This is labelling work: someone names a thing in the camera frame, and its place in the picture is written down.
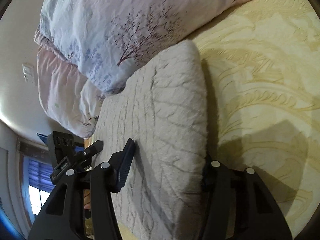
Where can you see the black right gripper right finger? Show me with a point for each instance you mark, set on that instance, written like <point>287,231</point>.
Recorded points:
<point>216,174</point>

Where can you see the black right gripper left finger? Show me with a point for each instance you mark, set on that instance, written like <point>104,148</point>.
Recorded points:
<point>111,175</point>

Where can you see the beige cable-knit sweater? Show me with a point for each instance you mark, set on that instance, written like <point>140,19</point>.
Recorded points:
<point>163,107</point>

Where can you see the blue window curtain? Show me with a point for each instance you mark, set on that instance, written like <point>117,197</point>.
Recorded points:
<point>40,166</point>

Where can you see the pink pillow behind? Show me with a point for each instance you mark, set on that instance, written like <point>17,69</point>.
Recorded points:
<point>66,96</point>

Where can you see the yellow patterned bedsheet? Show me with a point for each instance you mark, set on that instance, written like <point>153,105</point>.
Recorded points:
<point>261,64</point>

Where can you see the floral pillow lavender print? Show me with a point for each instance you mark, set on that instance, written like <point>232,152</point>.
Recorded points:
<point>108,40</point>

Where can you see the white wall switch plate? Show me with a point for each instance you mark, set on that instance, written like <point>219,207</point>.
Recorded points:
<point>29,73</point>

